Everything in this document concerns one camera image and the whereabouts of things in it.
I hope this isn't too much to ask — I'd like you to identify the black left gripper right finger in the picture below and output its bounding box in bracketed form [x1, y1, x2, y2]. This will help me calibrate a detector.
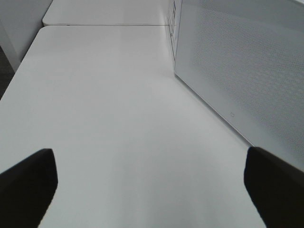
[244, 147, 304, 228]

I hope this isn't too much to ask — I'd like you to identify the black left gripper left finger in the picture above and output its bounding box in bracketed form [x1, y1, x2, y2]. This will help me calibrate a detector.
[0, 149, 58, 228]

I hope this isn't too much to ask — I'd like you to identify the white microwave door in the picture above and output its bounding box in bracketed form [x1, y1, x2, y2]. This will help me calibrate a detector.
[175, 0, 304, 170]

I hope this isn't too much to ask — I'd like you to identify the white microwave oven body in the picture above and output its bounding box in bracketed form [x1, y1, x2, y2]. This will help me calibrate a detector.
[167, 0, 182, 60]

